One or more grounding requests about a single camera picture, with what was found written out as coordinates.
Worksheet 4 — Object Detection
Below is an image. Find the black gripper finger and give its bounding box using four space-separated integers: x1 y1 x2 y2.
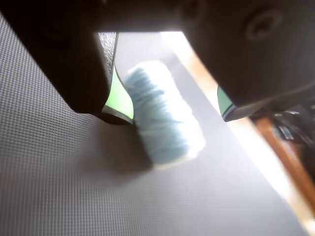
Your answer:
181 0 315 123
0 0 135 126

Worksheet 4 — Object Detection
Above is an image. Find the dark grey textured mat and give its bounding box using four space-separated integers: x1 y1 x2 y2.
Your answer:
0 12 310 236

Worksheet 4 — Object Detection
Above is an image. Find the blue white yarn block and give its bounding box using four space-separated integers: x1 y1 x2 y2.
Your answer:
124 60 206 172

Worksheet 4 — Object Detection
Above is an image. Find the brown wooden furniture leg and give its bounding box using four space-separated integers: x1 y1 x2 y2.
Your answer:
248 115 315 212

